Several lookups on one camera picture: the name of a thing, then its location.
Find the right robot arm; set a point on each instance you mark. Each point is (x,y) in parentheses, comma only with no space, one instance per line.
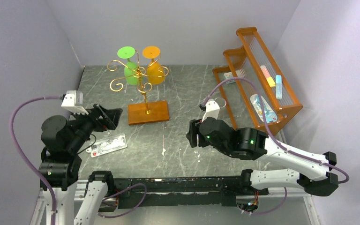
(308,171)

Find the orange wooden shelf rack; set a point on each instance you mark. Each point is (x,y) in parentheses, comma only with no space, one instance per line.
(245,62)

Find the light blue highlighter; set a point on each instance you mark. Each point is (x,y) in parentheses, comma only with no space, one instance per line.
(278,81)

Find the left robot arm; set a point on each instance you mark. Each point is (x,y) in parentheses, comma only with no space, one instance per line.
(63,139)

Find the pink yellow highlighter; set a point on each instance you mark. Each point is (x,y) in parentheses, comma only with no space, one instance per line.
(267,76)

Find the orange plastic wine glass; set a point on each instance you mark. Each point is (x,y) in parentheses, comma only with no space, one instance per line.
(154,71)

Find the green plastic wine glass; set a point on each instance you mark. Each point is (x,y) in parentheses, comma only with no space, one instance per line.
(127,52)

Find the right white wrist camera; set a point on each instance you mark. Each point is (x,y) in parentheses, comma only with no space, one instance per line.
(212,110)

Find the gold wire glass rack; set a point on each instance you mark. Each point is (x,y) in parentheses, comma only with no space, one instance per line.
(146,112)

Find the flat blister pack on table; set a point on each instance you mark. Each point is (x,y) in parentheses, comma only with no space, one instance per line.
(108,145)

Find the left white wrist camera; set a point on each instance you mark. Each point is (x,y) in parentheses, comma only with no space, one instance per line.
(73,102)

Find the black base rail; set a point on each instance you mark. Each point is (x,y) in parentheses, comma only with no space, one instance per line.
(149,192)

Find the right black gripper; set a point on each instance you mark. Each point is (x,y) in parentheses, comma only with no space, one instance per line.
(193,133)

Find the small white box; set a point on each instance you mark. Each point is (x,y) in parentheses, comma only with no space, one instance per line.
(228,77)

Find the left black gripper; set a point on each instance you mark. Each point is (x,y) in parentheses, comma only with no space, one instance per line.
(109,120)

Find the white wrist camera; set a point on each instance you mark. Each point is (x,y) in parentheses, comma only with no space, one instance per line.
(212,110)
(73,102)

